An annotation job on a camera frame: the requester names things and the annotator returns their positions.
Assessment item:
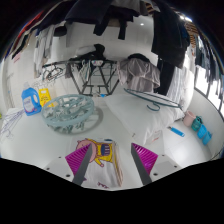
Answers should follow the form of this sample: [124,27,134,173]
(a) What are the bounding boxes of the pile of purple wire hangers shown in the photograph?
[0,108,26,140]

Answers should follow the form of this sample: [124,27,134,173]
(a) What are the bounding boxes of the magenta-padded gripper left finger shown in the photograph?
[44,143,94,186]

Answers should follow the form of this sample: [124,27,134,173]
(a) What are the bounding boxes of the group of black hanging clothes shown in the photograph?
[151,0,192,97]

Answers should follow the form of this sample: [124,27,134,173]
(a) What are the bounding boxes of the red hanging shirt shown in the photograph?
[13,9,46,43]

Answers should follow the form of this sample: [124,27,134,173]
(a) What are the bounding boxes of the black folding drying rack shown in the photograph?
[41,59,121,98]

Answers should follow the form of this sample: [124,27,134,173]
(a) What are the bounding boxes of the blue detergent bottle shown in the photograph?
[21,82,43,117]

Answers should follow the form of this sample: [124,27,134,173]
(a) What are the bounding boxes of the white hanging garments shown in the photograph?
[33,24,58,74]

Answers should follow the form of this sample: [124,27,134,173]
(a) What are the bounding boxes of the white pillow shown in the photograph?
[103,92,186,146]

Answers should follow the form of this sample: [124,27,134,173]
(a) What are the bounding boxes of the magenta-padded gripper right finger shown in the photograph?
[130,142,183,186]

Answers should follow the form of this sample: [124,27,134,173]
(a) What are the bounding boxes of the dark navy hanging trousers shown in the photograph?
[64,0,116,25]

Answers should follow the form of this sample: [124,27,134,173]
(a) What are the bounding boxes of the pink cup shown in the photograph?
[183,110,197,128]

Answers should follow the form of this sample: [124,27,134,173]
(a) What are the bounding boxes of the bundle of dark wire hangers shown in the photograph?
[42,64,66,83]

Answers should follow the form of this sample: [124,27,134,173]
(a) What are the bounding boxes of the yellow bottle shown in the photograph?
[37,87,52,108]

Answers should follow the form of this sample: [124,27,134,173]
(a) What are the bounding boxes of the grey shirt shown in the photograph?
[116,57,162,94]

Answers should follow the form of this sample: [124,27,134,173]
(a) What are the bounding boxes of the black hanging shirt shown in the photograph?
[34,3,73,34]

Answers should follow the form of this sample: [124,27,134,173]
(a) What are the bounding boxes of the white striped hanging cloth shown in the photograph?
[166,66,195,113]

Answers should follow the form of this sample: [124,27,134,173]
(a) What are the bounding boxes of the teal hoop hanger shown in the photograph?
[123,87,183,113]

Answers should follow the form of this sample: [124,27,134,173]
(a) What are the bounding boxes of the round pale teal peg hanger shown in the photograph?
[40,93,96,134]

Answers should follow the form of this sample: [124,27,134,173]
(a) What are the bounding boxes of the dark grey hanging garment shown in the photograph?
[93,4,141,41]

